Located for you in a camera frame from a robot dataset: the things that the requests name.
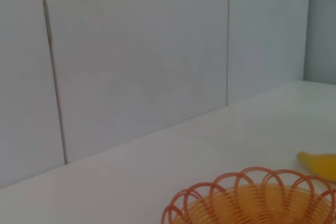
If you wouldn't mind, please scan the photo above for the orange plastic wire basket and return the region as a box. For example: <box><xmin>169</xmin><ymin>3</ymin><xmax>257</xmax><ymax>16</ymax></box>
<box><xmin>161</xmin><ymin>166</ymin><xmax>336</xmax><ymax>224</ymax></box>

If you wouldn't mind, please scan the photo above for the yellow banana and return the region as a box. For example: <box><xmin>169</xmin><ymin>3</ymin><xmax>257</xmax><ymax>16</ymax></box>
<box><xmin>297</xmin><ymin>151</ymin><xmax>336</xmax><ymax>184</ymax></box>

